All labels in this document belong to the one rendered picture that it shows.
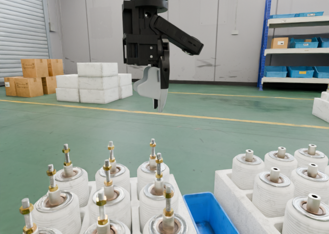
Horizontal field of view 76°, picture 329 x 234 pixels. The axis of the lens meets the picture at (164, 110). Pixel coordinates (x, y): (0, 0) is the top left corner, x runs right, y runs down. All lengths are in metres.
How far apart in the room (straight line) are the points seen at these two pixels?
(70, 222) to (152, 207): 0.18
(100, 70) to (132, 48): 2.51
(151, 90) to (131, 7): 0.16
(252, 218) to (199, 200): 0.22
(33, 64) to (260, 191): 3.82
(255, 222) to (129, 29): 0.54
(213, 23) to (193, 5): 0.64
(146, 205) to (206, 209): 0.34
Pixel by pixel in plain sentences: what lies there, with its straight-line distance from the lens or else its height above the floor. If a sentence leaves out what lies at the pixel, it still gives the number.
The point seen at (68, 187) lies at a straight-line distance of 0.63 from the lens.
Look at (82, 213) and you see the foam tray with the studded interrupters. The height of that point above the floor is 0.18.
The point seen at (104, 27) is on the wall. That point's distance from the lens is 6.48.
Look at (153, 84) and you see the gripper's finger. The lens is 0.42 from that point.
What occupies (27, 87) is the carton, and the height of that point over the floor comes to 0.16.
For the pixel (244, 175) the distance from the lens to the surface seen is 0.72.
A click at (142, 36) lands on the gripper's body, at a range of 0.41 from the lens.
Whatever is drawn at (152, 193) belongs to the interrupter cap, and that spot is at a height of 0.25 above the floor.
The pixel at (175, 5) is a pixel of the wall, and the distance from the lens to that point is 5.69.
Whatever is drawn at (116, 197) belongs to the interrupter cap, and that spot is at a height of 0.25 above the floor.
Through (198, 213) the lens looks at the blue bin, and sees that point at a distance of 0.82.
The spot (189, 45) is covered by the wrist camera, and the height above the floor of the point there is 0.59.
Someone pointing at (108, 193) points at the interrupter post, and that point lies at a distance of 0.53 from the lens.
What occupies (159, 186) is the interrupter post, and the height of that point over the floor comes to 0.27.
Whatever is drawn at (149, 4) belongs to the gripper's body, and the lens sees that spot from 0.42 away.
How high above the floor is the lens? 0.56
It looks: 13 degrees down
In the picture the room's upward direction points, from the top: straight up
